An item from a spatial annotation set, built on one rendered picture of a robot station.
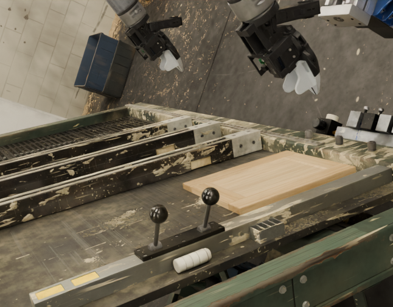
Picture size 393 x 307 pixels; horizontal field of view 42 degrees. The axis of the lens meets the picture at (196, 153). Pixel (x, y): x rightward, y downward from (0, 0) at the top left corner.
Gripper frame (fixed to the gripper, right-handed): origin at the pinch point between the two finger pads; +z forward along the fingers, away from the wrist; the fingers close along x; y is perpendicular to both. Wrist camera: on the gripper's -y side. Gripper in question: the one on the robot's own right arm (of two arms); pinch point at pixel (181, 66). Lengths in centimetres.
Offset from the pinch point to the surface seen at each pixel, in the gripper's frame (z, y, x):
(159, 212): -4, 43, 60
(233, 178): 29.3, 16.1, 20.5
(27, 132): 14, 44, -131
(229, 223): 15, 33, 53
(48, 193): -1, 56, -2
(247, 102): 109, -76, -150
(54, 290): -6, 67, 54
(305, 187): 34, 8, 42
